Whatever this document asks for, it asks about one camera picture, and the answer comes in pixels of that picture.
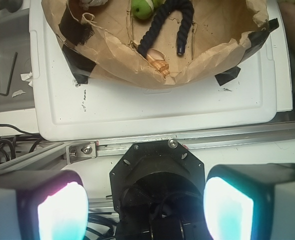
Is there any black cable bundle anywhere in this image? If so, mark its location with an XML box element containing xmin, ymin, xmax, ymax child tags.
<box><xmin>0</xmin><ymin>117</ymin><xmax>45</xmax><ymax>173</ymax></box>

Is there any green plush animal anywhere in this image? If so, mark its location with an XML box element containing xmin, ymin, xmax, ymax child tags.
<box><xmin>130</xmin><ymin>0</ymin><xmax>165</xmax><ymax>20</ymax></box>

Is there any brown paper bag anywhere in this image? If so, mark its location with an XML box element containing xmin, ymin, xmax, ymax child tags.
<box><xmin>41</xmin><ymin>0</ymin><xmax>279</xmax><ymax>89</ymax></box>

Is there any black hex key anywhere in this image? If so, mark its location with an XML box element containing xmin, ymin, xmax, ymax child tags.
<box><xmin>0</xmin><ymin>51</ymin><xmax>18</xmax><ymax>97</ymax></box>

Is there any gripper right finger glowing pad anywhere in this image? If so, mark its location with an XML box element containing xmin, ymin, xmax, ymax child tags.
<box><xmin>203</xmin><ymin>163</ymin><xmax>295</xmax><ymax>240</ymax></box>

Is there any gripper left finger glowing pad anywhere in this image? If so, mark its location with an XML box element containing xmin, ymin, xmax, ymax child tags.
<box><xmin>0</xmin><ymin>170</ymin><xmax>89</xmax><ymax>240</ymax></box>

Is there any black octagonal mount plate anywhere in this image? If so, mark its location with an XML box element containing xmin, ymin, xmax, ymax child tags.
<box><xmin>109</xmin><ymin>139</ymin><xmax>209</xmax><ymax>240</ymax></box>

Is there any aluminium extrusion rail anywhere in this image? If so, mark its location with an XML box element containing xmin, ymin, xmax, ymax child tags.
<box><xmin>0</xmin><ymin>121</ymin><xmax>295</xmax><ymax>177</ymax></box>

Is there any metal corner bracket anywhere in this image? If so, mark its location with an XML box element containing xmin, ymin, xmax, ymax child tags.
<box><xmin>65</xmin><ymin>141</ymin><xmax>97</xmax><ymax>165</ymax></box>

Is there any grey crumpled paper ball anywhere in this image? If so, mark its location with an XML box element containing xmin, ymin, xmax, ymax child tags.
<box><xmin>79</xmin><ymin>0</ymin><xmax>108</xmax><ymax>10</ymax></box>

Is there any orange spiral seashell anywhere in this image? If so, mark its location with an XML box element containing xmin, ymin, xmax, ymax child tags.
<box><xmin>143</xmin><ymin>48</ymin><xmax>171</xmax><ymax>79</ymax></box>

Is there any dark blue rope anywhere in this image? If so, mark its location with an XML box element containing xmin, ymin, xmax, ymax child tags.
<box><xmin>137</xmin><ymin>0</ymin><xmax>196</xmax><ymax>57</ymax></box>

